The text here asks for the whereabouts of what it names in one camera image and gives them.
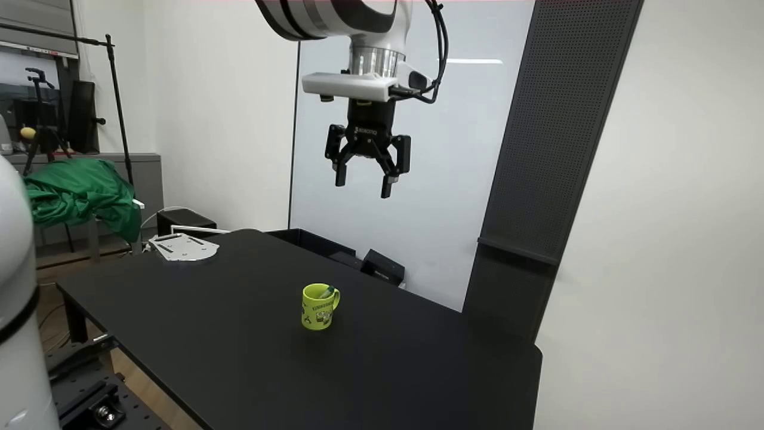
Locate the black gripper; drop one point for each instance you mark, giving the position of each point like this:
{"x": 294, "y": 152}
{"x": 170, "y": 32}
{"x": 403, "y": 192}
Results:
{"x": 368, "y": 132}

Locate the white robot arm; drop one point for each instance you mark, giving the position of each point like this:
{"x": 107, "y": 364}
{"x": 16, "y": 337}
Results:
{"x": 23, "y": 386}

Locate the whiteboard panel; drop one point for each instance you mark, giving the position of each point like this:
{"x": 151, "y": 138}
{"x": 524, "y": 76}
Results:
{"x": 433, "y": 217}

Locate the yellow-green mug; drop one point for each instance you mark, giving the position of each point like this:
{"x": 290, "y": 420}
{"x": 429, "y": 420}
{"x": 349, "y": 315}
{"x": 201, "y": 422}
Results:
{"x": 317, "y": 310}

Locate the white paper sheets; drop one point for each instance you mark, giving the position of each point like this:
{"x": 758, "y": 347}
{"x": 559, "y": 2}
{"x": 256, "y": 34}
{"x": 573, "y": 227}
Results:
{"x": 182, "y": 248}

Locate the black box behind table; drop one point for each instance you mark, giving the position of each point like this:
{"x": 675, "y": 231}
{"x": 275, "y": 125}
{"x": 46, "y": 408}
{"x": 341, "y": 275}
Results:
{"x": 180, "y": 217}

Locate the dark grey pillar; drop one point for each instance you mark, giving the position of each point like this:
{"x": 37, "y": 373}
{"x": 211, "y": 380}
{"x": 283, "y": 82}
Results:
{"x": 568, "y": 72}

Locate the black tripod stand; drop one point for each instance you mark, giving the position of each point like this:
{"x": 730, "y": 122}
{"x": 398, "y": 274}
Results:
{"x": 105, "y": 41}

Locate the green cloth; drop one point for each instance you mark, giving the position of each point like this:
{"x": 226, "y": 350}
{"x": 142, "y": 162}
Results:
{"x": 76, "y": 190}

